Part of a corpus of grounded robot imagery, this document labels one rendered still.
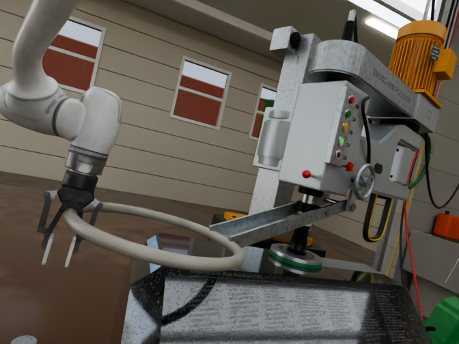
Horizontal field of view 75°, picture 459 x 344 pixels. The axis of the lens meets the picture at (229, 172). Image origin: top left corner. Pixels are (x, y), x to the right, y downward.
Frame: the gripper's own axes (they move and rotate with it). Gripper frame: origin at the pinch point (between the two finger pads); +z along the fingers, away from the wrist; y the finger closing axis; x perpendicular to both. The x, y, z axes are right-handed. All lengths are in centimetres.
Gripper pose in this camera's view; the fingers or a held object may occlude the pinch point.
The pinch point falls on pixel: (59, 250)
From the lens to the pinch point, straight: 87.3
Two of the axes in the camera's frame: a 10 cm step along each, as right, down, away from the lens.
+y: 8.7, 2.6, 4.2
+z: -2.8, 9.6, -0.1
